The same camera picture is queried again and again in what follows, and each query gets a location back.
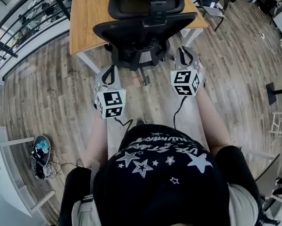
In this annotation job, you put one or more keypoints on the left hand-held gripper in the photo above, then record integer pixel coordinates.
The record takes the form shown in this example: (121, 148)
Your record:
(111, 102)

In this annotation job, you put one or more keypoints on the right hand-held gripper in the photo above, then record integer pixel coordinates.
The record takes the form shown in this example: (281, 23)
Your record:
(184, 83)

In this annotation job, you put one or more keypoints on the black office chair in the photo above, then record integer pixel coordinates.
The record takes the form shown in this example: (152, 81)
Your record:
(141, 36)

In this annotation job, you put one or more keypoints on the person's left forearm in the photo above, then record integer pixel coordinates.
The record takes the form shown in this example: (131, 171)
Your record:
(96, 140)

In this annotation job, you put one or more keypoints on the person's right forearm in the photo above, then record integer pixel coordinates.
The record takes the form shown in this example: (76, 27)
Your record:
(214, 121)

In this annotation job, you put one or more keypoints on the person's dark shoe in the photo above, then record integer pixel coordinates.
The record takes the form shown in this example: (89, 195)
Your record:
(140, 122)

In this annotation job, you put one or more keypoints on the black metal chair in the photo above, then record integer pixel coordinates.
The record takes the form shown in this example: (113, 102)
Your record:
(211, 6)

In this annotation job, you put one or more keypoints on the wooden top white desk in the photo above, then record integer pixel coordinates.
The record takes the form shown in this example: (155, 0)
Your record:
(89, 20)

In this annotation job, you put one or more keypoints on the black stand base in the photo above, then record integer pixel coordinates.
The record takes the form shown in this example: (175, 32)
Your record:
(271, 93)

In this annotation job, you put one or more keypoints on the black and blue sneaker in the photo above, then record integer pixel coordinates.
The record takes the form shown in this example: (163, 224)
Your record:
(42, 148)

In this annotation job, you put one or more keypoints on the black metal railing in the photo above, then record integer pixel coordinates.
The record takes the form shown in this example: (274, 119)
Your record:
(18, 20)

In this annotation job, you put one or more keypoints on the person's black star-print shirt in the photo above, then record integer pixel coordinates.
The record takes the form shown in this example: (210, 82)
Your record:
(160, 178)

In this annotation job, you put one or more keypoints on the grey desk panel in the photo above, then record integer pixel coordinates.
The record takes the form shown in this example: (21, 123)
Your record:
(266, 166)

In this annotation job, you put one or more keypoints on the white metal frame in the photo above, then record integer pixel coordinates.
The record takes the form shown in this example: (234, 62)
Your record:
(280, 123)

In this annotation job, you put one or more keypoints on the white frame table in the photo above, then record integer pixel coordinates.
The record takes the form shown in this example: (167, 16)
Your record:
(9, 173)

